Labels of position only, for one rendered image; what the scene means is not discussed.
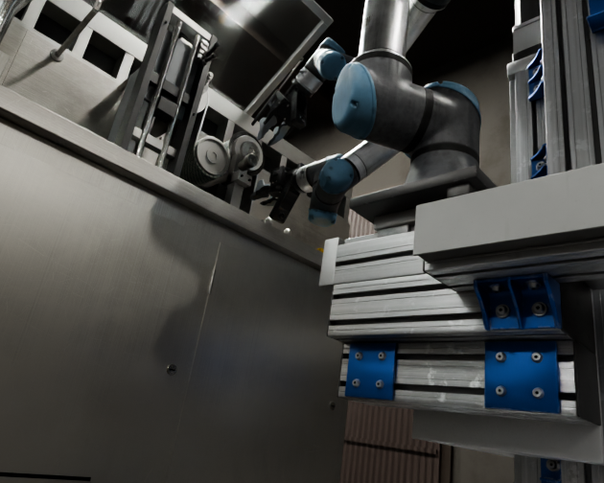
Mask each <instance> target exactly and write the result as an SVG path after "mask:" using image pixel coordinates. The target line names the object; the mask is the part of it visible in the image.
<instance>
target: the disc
mask: <svg viewBox="0 0 604 483"><path fill-rule="evenodd" d="M244 135H247V136H250V137H252V138H253V139H255V140H256V141H257V143H258V144H259V145H260V147H261V150H262V153H263V162H262V165H261V166H260V168H259V169H257V170H255V171H247V174H248V175H250V176H254V175H257V174H258V173H260V172H261V170H262V169H263V167H264V165H265V155H264V151H263V148H262V146H261V144H260V143H259V141H258V140H257V139H256V138H255V137H254V136H253V135H251V134H250V133H248V132H244V131H240V132H237V133H235V134H234V135H233V136H232V137H231V138H230V141H229V144H228V152H229V156H230V159H231V160H232V156H233V155H234V151H233V147H234V143H235V141H236V140H237V139H238V138H239V137H241V136H244Z"/></svg>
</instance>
